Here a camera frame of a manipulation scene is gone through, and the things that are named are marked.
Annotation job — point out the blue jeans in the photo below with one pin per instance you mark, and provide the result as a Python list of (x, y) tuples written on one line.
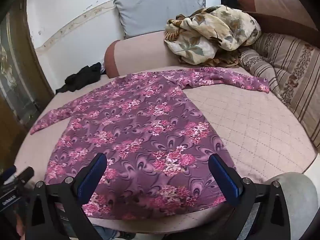
[(115, 233)]

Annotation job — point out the pink brown bolster cushion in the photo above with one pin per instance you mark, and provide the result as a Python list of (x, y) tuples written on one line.
[(277, 7), (140, 52)]

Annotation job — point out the wooden door with glass panel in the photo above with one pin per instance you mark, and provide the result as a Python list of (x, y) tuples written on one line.
[(20, 80)]

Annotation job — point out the purple floral long-sleeved shirt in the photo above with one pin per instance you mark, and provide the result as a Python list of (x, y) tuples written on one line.
[(150, 130)]

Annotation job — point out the grey rounded object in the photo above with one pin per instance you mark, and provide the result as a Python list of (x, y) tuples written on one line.
[(300, 200)]

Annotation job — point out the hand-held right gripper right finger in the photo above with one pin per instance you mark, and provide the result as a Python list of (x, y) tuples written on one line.
[(223, 177)]

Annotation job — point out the striped floral quilt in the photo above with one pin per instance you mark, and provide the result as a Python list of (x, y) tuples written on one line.
[(287, 62)]

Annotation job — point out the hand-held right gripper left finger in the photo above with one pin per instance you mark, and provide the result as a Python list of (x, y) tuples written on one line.
[(91, 177)]

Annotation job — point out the grey pillow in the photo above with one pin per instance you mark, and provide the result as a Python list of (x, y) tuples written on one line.
[(155, 10)]

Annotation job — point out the cream floral blanket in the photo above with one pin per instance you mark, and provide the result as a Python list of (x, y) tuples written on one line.
[(212, 35)]

